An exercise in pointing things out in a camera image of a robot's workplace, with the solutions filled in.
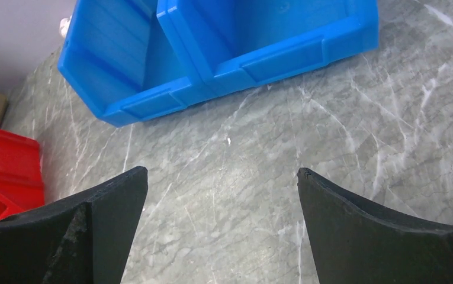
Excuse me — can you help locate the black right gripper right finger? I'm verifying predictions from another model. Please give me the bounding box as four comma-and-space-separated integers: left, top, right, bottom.
297, 168, 453, 283

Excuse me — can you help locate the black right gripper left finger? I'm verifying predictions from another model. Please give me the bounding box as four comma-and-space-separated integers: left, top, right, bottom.
0, 166, 148, 283

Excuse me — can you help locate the white pipe elbow fitting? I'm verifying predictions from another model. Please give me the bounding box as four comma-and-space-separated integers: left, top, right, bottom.
59, 15, 72, 38

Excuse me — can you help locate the red plastic bin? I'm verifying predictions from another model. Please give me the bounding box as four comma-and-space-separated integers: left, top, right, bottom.
0, 129, 44, 220

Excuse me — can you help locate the blue bin left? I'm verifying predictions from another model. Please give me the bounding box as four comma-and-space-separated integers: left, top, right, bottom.
57, 0, 214, 127

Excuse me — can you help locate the blue bin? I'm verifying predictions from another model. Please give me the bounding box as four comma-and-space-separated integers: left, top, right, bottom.
156, 1, 379, 92
57, 0, 214, 127

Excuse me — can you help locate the blue bin right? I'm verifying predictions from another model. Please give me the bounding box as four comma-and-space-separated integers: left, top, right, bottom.
156, 1, 379, 92

